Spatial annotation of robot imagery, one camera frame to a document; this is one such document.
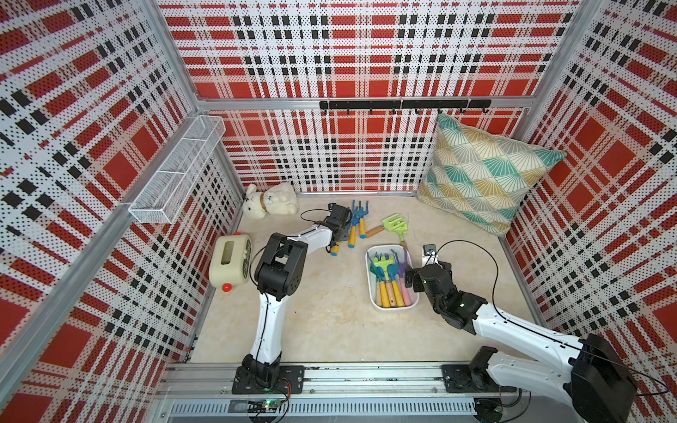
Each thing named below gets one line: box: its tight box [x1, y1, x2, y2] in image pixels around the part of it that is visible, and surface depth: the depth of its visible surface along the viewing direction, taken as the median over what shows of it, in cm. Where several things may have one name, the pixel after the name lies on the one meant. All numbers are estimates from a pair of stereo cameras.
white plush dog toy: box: [242, 182, 299, 219], surface depth 110 cm
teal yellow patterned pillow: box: [416, 113, 567, 238], surface depth 92 cm
